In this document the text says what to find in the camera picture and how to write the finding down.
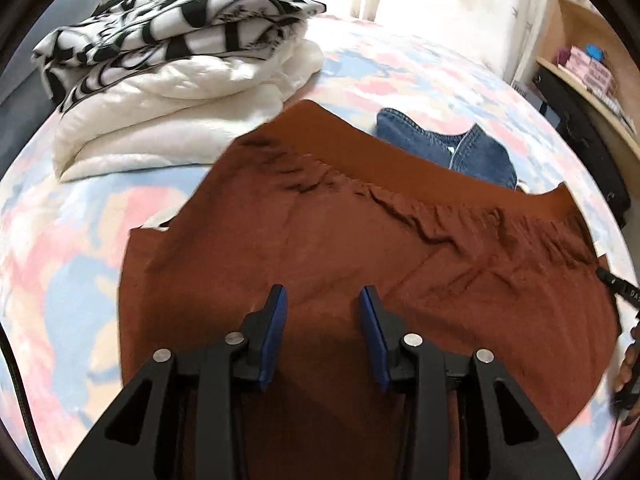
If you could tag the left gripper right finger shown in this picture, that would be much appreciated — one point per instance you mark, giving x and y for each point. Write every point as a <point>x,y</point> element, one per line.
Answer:
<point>501,434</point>

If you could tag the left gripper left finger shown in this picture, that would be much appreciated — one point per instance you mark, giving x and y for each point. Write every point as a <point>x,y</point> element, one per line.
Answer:
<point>178,418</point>

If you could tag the denim and rust jacket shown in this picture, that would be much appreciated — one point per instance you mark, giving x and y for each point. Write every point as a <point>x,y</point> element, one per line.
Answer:
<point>311,203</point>

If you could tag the person's hand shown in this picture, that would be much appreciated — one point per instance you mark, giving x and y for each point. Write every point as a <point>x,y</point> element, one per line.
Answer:
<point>624,376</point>

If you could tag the black white patterned hanging cloth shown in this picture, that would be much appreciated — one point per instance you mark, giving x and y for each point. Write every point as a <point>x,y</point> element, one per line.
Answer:
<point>561,108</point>

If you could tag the pastel patchwork bed cover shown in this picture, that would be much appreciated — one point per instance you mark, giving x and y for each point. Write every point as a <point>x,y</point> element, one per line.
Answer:
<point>62,243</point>

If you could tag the pink storage boxes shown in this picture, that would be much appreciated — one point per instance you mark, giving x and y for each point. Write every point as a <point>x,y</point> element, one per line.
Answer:
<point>588,66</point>

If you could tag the wooden bookshelf desk unit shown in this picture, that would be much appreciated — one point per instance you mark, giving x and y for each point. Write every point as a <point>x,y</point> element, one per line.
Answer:
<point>578,23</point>

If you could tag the white folded puffer coat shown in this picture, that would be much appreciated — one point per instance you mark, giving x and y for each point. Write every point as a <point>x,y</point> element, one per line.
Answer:
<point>184,113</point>

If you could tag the blue folded blanket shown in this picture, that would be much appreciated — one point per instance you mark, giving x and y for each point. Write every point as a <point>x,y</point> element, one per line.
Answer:
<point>24,103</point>

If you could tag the black white lettered folded garment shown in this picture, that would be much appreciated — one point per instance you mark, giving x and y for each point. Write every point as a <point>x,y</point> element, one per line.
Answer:
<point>131,37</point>

